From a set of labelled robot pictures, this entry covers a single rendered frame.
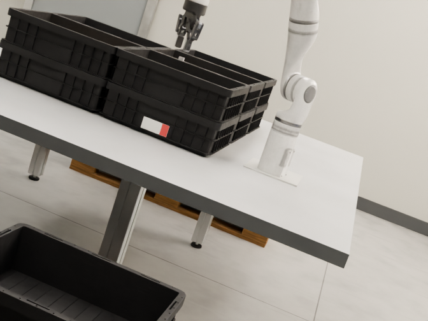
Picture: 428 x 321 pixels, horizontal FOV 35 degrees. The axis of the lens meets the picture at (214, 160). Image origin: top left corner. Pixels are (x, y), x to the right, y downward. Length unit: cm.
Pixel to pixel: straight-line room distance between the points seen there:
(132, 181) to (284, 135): 61
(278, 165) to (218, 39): 331
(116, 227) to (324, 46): 364
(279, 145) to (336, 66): 315
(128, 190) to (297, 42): 70
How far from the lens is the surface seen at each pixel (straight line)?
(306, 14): 212
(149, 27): 560
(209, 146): 216
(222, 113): 215
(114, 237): 193
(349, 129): 536
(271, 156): 222
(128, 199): 188
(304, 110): 222
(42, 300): 149
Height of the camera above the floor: 119
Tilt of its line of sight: 13 degrees down
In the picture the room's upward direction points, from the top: 19 degrees clockwise
